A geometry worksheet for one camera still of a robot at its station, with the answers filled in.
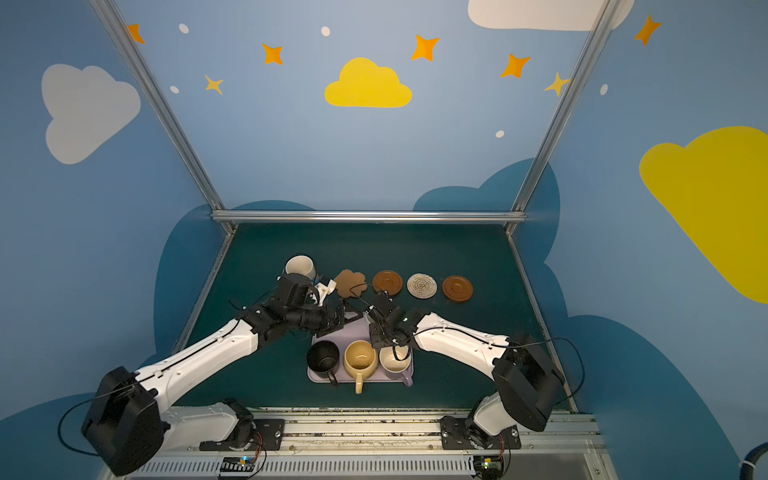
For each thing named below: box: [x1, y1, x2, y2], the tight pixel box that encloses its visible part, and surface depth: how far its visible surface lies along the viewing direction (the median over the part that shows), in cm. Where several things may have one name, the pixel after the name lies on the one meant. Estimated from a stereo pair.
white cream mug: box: [284, 255, 317, 279], surface depth 101 cm
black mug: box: [307, 340, 340, 386], surface depth 82 cm
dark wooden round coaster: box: [372, 270, 404, 296], surface depth 106 cm
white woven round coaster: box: [406, 273, 438, 300], surface depth 106 cm
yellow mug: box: [344, 340, 379, 394], surface depth 81 cm
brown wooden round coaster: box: [442, 275, 474, 303], surface depth 106 cm
